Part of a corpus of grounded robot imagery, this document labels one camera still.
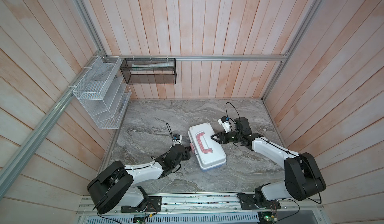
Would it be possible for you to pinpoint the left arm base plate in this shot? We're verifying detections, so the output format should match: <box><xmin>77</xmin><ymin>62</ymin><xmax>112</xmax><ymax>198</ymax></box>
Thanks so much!
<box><xmin>121</xmin><ymin>196</ymin><xmax>162</xmax><ymax>213</ymax></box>

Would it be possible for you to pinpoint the white wire mesh shelf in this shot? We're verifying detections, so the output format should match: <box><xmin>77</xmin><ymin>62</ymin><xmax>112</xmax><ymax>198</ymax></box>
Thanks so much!
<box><xmin>74</xmin><ymin>55</ymin><xmax>132</xmax><ymax>129</ymax></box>

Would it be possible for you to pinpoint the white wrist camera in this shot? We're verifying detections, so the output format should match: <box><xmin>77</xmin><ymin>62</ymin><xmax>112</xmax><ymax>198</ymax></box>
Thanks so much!
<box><xmin>173</xmin><ymin>134</ymin><xmax>182</xmax><ymax>144</ymax></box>
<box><xmin>218</xmin><ymin>116</ymin><xmax>232</xmax><ymax>133</ymax></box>

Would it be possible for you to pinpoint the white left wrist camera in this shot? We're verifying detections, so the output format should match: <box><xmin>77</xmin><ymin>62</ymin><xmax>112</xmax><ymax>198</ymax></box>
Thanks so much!
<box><xmin>173</xmin><ymin>134</ymin><xmax>182</xmax><ymax>144</ymax></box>

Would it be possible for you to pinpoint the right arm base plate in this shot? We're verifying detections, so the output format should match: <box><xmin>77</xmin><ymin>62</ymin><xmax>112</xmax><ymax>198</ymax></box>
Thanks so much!
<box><xmin>237</xmin><ymin>193</ymin><xmax>281</xmax><ymax>210</ymax></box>

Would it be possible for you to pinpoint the aluminium front rail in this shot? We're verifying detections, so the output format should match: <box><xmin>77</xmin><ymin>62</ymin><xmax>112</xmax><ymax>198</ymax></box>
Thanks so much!
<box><xmin>75</xmin><ymin>192</ymin><xmax>325</xmax><ymax>216</ymax></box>

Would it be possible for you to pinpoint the white blue plastic toolbox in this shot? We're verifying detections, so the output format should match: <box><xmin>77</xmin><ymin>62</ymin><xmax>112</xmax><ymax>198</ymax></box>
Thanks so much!
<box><xmin>188</xmin><ymin>123</ymin><xmax>227</xmax><ymax>172</ymax></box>

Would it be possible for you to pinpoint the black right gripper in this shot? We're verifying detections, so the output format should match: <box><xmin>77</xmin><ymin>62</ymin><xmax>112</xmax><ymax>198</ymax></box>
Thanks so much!
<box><xmin>210</xmin><ymin>129</ymin><xmax>242</xmax><ymax>144</ymax></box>

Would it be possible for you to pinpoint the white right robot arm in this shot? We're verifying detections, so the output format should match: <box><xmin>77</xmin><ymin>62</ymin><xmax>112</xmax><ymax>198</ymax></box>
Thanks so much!
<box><xmin>211</xmin><ymin>116</ymin><xmax>327</xmax><ymax>209</ymax></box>

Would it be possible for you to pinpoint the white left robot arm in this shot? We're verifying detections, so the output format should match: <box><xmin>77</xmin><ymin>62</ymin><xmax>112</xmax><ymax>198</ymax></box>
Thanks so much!
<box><xmin>87</xmin><ymin>144</ymin><xmax>191</xmax><ymax>215</ymax></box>

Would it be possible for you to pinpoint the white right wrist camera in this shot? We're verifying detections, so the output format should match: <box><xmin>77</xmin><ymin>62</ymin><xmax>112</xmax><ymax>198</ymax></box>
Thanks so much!
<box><xmin>218</xmin><ymin>116</ymin><xmax>232</xmax><ymax>133</ymax></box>

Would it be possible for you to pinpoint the black mesh wall basket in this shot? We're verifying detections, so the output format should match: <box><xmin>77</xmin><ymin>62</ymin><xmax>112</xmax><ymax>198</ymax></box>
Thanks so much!
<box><xmin>120</xmin><ymin>57</ymin><xmax>177</xmax><ymax>85</ymax></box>

